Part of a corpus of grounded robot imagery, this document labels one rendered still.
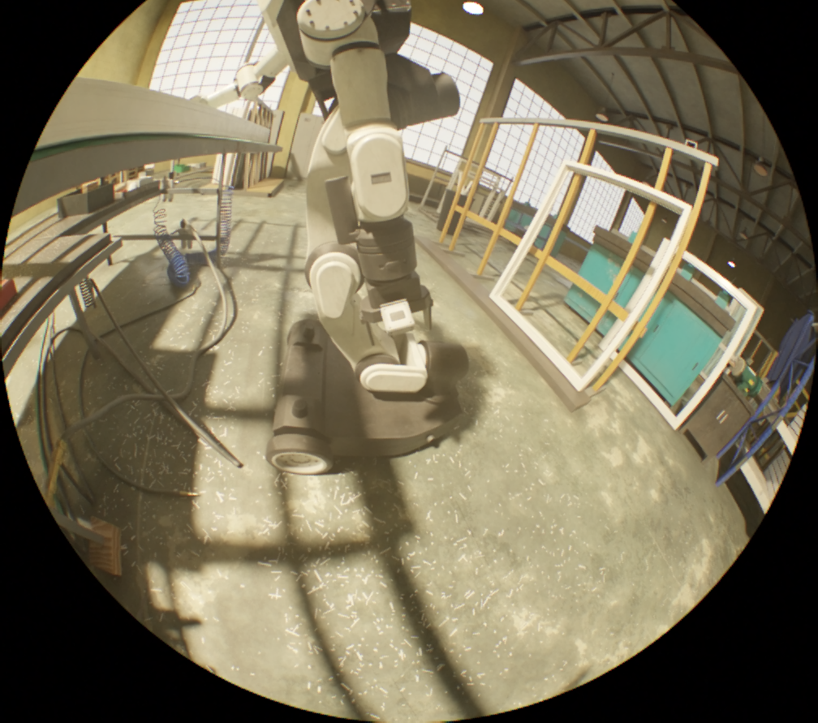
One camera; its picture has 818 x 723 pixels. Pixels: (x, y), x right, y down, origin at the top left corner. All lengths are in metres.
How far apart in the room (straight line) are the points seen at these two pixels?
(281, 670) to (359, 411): 0.88
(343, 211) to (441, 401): 0.73
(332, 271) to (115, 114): 0.50
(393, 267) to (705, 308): 3.12
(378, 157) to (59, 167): 0.40
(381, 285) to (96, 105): 0.49
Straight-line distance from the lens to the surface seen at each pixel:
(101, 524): 1.04
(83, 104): 0.41
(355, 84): 0.36
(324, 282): 0.56
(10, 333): 0.78
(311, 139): 7.70
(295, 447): 0.71
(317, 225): 0.56
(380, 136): 0.32
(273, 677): 0.93
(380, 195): 0.32
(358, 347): 0.73
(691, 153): 2.18
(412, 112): 0.57
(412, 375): 0.77
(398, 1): 0.63
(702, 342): 3.24
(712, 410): 3.10
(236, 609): 0.88
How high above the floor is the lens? 0.84
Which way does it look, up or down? 30 degrees down
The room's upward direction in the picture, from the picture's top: 19 degrees clockwise
